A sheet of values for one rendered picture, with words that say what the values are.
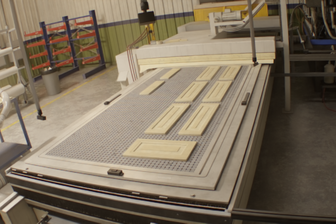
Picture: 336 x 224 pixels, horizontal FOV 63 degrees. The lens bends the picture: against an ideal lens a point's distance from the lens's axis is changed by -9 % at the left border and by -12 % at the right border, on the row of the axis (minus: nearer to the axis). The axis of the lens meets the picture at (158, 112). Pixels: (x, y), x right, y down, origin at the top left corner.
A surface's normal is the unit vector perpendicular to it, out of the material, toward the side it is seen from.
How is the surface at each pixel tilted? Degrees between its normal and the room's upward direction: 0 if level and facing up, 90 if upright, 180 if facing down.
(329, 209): 0
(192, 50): 90
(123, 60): 90
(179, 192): 0
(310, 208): 0
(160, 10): 90
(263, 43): 90
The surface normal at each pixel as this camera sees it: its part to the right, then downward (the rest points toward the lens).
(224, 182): -0.15, -0.92
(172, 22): -0.40, 0.39
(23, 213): 0.90, 0.01
